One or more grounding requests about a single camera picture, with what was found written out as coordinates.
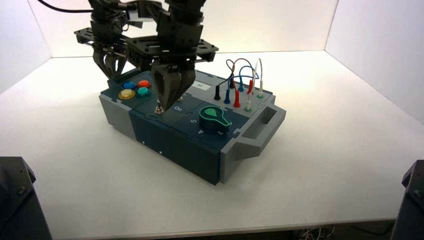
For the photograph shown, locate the white wires under table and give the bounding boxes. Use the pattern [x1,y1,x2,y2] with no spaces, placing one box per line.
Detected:
[299,227,335,240]

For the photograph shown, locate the black green rotary knob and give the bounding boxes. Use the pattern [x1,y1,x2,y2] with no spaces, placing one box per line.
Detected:
[198,105,233,134]

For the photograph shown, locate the white jumper cable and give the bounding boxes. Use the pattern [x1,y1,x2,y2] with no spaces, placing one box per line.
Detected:
[253,58,264,84]

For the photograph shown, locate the red jumper cable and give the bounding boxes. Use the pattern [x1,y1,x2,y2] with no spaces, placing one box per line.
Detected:
[225,58,256,92]

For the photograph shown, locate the blue grey control box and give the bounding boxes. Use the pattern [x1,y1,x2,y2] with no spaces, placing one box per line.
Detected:
[98,67,287,186]

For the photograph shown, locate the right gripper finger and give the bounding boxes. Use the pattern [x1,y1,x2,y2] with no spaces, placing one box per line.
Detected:
[171,67,197,109]
[150,64,177,112]

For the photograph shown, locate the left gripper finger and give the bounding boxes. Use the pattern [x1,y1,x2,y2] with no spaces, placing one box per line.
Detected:
[92,49,114,80]
[112,53,128,79]

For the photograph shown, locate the white display label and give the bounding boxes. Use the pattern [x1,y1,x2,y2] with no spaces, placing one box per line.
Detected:
[193,81,212,92]

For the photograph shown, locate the black jumper cable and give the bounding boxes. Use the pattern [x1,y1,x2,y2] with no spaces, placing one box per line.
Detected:
[217,75,233,88]

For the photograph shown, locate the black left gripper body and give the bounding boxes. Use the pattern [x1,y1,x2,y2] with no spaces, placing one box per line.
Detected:
[74,18,133,56]

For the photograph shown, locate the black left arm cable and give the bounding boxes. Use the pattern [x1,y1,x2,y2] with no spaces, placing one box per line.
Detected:
[36,0,95,14]

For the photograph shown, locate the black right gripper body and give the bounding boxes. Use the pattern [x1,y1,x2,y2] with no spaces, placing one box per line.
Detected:
[125,9,220,71]

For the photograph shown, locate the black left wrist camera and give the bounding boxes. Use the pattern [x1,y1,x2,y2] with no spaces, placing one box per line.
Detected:
[124,14,147,30]

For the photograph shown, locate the yellow round push button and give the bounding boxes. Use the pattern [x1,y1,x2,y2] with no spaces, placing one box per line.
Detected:
[118,88,137,101]

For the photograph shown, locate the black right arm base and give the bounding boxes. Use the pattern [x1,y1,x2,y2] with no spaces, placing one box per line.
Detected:
[390,159,424,240]

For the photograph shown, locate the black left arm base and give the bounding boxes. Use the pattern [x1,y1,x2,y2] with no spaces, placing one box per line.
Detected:
[0,156,53,240]

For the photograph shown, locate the blue jumper cable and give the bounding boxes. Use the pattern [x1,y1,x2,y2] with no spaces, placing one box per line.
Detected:
[227,65,260,91]

